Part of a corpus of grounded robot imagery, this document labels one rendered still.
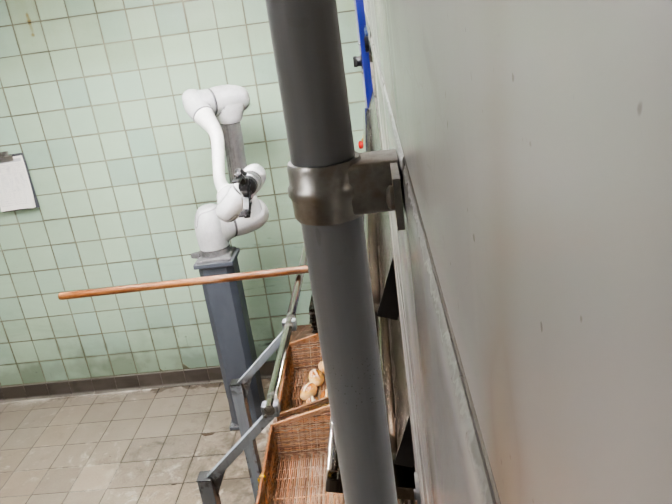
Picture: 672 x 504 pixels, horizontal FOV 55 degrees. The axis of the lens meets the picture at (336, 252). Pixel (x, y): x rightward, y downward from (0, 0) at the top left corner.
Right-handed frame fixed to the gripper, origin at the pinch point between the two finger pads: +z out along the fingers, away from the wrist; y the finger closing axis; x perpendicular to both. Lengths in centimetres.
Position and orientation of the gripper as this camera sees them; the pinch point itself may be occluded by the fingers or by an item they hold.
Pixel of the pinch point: (239, 198)
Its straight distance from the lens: 251.0
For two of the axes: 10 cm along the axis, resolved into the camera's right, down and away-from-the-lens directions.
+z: -0.4, 3.6, -9.3
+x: -9.9, 1.0, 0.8
